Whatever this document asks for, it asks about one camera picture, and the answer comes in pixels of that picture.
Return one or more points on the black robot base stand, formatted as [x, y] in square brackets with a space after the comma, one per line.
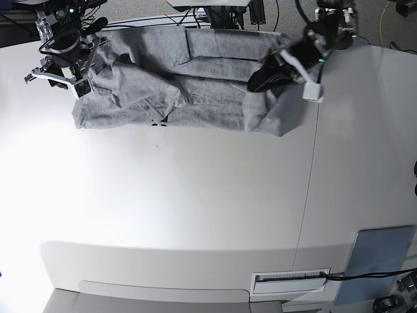
[223, 17]

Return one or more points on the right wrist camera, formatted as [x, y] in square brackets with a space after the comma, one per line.
[82, 88]

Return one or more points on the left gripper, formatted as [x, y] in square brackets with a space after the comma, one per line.
[291, 61]

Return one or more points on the white table cable grommet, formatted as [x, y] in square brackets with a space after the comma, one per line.
[287, 283]

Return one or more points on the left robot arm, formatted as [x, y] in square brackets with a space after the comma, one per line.
[335, 23]

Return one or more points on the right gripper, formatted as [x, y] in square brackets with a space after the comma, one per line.
[68, 68]

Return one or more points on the grey T-shirt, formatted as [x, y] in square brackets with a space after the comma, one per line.
[188, 78]

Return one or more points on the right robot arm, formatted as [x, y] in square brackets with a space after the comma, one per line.
[63, 29]

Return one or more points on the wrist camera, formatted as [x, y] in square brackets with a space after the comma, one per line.
[313, 92]
[82, 88]

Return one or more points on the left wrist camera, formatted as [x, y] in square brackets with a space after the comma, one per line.
[313, 92]

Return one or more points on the blue-grey tablet pad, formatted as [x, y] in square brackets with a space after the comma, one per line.
[375, 251]

